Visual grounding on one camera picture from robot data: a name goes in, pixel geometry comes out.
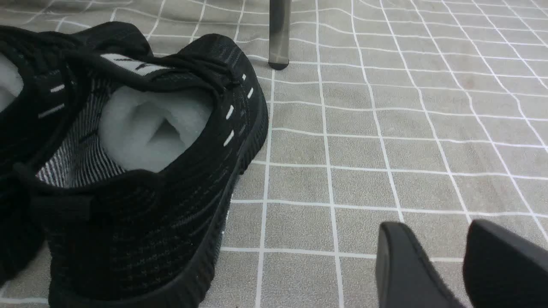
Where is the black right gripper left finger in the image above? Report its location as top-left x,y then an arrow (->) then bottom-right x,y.
375,222 -> 463,308

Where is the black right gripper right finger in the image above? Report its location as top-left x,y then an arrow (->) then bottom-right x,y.
463,219 -> 548,308

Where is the stainless steel shoe rack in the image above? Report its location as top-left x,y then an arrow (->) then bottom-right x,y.
268,0 -> 291,71

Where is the grey checkered floor cloth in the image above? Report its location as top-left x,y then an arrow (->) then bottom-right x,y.
1,0 -> 548,308

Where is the right black knit sneaker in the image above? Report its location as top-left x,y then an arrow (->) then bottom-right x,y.
14,33 -> 268,308

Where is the black knit sneaker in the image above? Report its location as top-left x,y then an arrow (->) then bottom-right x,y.
0,21 -> 155,287
14,33 -> 268,308

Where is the left black knit sneaker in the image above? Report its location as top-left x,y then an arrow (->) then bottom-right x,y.
0,21 -> 155,287

